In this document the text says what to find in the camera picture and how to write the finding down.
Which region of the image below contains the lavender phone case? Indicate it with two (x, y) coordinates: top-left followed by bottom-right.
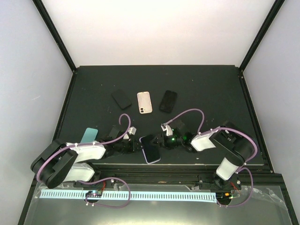
(139, 135), (162, 165)

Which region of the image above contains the black wallet pouch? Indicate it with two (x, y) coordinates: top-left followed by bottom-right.
(111, 90), (132, 110)

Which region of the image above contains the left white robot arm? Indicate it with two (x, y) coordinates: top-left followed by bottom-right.
(30, 125), (141, 188)

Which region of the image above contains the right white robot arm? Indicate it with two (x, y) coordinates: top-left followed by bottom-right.
(140, 120), (258, 190)

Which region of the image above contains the black phone case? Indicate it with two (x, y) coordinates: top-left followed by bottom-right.
(159, 90), (178, 113)

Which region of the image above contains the teal phone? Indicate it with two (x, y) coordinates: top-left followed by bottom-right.
(80, 127), (98, 143)

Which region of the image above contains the beige phone case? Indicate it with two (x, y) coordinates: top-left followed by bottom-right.
(137, 91), (153, 114)

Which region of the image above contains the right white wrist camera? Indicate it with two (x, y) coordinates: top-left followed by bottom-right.
(161, 124), (173, 136)

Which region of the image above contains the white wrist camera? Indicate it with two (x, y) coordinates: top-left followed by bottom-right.
(161, 124), (173, 136)
(123, 127), (136, 140)

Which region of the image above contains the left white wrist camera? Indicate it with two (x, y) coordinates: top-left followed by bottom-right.
(123, 127), (136, 140)

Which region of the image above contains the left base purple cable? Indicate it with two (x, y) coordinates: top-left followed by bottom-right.
(78, 177), (131, 208)

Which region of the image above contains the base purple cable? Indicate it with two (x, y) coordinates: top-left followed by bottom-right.
(217, 166), (255, 209)
(78, 177), (131, 208)

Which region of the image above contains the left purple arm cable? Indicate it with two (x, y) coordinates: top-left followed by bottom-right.
(36, 113), (131, 183)

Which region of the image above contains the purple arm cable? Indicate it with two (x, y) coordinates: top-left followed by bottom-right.
(36, 113), (131, 183)
(161, 108), (258, 165)

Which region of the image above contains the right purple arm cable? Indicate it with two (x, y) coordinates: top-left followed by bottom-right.
(161, 108), (258, 165)

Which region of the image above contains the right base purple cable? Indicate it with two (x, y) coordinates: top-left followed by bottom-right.
(217, 166), (255, 209)

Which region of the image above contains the white slotted cable duct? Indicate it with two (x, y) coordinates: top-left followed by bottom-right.
(39, 189), (217, 203)

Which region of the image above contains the black aluminium front rail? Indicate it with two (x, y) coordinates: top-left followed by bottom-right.
(35, 164), (284, 190)

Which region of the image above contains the left black frame post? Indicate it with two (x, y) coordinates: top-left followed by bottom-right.
(32, 0), (77, 73)

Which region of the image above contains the black frame post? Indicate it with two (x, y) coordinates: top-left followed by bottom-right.
(32, 0), (77, 73)
(239, 0), (285, 72)

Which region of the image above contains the right black frame post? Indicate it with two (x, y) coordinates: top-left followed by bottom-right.
(239, 0), (285, 72)

